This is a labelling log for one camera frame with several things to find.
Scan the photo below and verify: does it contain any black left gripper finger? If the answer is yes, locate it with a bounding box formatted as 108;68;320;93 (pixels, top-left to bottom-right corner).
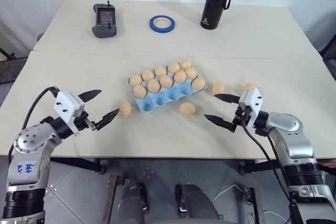
80;89;102;103
94;107;120;131

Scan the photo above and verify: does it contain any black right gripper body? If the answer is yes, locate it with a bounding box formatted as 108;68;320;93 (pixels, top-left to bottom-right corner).
231;105;253;133

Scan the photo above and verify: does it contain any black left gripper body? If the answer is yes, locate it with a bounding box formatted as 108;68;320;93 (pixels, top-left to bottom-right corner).
73;111;98;132

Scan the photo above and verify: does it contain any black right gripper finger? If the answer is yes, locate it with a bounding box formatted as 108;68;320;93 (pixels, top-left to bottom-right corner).
214;93;241;104
204;114;235;132

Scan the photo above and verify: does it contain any blue egg carton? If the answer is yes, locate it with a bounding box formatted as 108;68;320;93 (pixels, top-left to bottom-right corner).
127;62;208;112

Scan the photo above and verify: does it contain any grey handheld remote controller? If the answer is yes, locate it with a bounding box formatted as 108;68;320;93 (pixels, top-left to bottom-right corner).
91;0;118;39

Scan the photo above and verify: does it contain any rusty metal bar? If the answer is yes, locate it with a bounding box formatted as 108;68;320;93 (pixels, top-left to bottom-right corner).
244;187;265;224
103;174;125;224

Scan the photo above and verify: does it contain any dark chair base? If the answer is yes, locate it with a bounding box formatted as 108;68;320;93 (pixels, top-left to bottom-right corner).
0;47;30;84

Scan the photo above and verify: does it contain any dark rounded robot leg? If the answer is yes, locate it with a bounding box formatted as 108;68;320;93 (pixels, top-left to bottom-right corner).
117;181;147;224
174;183;219;224

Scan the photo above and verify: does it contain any blue tape roll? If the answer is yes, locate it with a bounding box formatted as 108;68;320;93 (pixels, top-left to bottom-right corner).
149;15;176;34

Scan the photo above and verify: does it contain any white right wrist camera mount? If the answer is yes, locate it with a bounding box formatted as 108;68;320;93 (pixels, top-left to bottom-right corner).
238;88;264;131

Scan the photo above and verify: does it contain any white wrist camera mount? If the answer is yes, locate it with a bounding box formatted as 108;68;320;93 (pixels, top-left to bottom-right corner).
238;88;264;131
53;90;86;137

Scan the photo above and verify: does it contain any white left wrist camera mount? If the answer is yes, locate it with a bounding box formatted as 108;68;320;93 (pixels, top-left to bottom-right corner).
53;90;86;137

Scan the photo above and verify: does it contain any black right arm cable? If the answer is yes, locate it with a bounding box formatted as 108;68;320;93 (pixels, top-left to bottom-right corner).
240;121;304;224

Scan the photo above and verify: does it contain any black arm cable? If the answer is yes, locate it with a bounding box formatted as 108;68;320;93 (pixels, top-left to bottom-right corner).
240;121;304;224
7;86;60;165

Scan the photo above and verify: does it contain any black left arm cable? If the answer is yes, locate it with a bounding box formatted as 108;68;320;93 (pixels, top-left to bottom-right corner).
7;86;60;165

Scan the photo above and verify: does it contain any white floor cable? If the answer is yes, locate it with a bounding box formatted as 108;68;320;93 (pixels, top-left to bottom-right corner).
213;183;289;224

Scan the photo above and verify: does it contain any black thermos bottle with strap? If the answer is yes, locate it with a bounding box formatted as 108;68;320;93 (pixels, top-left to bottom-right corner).
201;0;240;30

